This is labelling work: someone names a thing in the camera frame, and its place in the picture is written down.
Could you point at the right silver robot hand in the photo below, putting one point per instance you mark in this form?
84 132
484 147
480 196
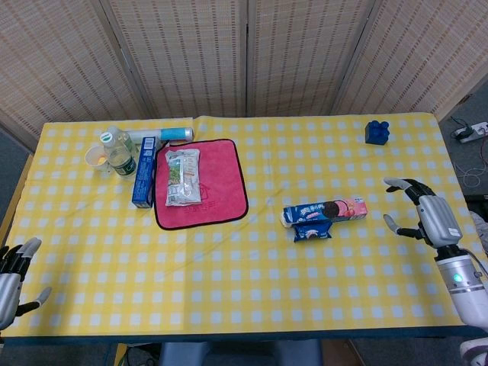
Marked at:
440 221

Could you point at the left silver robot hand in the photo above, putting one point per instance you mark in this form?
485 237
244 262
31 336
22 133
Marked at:
7 289

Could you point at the blue cookie box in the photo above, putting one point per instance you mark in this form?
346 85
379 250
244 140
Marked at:
328 211

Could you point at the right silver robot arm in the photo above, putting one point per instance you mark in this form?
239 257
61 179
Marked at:
463 286

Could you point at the blue slim box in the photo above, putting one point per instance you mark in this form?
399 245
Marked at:
144 175

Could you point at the white power strip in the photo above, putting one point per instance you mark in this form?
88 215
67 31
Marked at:
472 131

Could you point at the blue toy building brick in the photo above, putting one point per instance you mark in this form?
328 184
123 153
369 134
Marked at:
376 133

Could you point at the small blue cookie packet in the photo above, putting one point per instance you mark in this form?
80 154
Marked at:
312 232

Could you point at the white paper cup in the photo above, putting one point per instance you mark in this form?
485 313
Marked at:
96 157

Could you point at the clear plastic water bottle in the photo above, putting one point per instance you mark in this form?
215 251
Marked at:
120 156

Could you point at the yellow white checked tablecloth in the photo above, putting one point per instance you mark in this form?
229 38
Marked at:
213 278

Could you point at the silver white snack bag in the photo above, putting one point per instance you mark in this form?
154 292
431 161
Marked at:
183 179

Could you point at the pink cloth with black trim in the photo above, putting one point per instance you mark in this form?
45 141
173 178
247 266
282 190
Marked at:
221 179

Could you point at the white and blue tube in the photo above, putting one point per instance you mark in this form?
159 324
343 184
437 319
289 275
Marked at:
167 134

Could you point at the woven folding screen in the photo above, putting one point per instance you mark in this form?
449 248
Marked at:
190 57

